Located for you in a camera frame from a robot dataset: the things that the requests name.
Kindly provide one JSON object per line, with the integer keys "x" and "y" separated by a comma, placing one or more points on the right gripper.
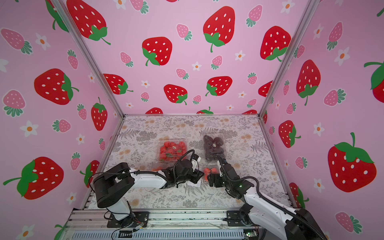
{"x": 217, "y": 179}

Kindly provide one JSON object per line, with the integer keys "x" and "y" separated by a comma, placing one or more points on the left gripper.
{"x": 196, "y": 173}

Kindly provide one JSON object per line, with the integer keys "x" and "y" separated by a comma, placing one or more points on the white sticker sheet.
{"x": 195, "y": 185}

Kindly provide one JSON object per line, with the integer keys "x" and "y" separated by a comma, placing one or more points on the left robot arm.
{"x": 111, "y": 186}

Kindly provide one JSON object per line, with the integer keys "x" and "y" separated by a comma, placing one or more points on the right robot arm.
{"x": 284, "y": 222}

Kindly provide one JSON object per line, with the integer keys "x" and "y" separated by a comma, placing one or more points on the small clear box of tomatoes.
{"x": 208, "y": 172}

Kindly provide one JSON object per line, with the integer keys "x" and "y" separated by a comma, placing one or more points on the clear box of red strawberries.
{"x": 167, "y": 153}

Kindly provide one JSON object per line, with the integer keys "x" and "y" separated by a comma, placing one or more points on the clear box of dark berries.
{"x": 214, "y": 148}

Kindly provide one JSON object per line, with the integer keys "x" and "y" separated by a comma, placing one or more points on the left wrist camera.
{"x": 195, "y": 159}

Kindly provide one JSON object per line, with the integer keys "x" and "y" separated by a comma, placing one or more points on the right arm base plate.
{"x": 239, "y": 218}

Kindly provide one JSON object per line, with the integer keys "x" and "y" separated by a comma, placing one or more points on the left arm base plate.
{"x": 134, "y": 220}

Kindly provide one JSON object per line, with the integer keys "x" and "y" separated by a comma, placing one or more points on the aluminium front rail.
{"x": 163, "y": 224}

